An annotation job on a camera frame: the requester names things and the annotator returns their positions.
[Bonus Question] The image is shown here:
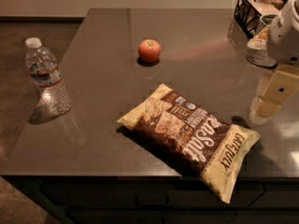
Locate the clear plastic water bottle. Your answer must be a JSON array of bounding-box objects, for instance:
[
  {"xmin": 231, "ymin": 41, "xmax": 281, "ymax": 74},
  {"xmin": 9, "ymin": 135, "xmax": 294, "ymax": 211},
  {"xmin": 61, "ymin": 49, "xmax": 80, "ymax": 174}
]
[{"xmin": 25, "ymin": 37, "xmax": 71, "ymax": 116}]

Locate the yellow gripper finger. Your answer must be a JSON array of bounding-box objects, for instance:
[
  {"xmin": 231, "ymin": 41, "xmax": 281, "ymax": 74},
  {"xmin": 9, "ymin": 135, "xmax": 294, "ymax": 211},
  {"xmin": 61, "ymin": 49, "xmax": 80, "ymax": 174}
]
[{"xmin": 249, "ymin": 64, "xmax": 299, "ymax": 125}]

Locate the black drawer handle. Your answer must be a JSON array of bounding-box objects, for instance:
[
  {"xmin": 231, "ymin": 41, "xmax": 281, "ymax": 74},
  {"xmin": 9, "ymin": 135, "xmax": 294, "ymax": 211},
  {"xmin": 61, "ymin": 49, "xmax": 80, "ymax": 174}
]
[{"xmin": 135, "ymin": 193, "xmax": 169, "ymax": 209}]

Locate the black wire basket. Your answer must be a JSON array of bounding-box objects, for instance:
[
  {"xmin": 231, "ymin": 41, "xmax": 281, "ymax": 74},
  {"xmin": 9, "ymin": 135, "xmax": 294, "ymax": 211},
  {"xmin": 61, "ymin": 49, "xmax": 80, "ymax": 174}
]
[{"xmin": 234, "ymin": 0, "xmax": 286, "ymax": 38}]

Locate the red apple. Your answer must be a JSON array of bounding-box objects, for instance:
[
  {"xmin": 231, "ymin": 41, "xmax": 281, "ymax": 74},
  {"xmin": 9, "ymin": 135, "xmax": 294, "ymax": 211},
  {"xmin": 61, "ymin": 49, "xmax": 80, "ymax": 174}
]
[{"xmin": 137, "ymin": 39, "xmax": 161, "ymax": 63}]

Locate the metal mesh cup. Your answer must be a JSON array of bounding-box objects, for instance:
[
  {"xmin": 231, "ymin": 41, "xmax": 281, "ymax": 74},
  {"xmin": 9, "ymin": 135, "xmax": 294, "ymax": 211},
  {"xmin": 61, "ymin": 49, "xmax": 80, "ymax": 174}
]
[{"xmin": 246, "ymin": 14, "xmax": 278, "ymax": 68}]

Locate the brown Late July chip bag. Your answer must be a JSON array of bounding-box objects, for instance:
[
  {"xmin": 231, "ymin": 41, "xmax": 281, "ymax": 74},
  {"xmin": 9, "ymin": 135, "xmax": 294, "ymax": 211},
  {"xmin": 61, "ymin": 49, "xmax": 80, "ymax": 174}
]
[{"xmin": 118, "ymin": 84, "xmax": 260, "ymax": 203}]

